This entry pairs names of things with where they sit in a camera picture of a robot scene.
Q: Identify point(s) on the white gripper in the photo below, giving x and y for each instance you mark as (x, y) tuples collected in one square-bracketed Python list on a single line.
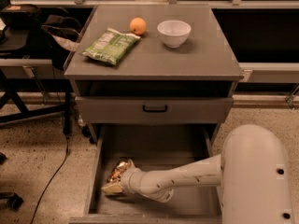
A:
[(130, 180)]

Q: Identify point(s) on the crushed orange metallic can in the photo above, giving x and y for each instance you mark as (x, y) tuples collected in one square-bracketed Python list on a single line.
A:
[(117, 172)]

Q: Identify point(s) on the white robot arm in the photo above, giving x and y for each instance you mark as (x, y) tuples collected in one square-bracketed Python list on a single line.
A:
[(252, 172)]

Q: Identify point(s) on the open grey middle drawer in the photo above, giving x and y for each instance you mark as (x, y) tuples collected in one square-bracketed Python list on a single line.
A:
[(151, 148)]

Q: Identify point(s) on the closed grey top drawer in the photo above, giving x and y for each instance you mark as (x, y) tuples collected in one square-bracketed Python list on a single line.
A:
[(128, 110)]

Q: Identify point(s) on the black chair caster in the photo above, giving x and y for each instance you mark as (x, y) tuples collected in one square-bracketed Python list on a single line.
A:
[(14, 201)]

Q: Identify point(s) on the green chip bag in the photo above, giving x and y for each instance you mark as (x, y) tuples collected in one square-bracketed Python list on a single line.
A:
[(111, 46)]

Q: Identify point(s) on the orange fruit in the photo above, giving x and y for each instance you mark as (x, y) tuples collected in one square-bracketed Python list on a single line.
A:
[(138, 26)]

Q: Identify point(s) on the white ceramic bowl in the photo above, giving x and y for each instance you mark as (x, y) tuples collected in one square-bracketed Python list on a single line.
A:
[(174, 33)]

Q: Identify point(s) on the black case on table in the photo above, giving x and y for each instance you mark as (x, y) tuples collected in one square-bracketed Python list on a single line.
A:
[(20, 16)]

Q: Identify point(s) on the black drawer handle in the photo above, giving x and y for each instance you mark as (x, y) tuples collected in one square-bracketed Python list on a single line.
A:
[(154, 108)]

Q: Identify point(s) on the dark bag with strap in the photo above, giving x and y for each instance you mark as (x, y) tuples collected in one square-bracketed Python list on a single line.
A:
[(63, 33)]

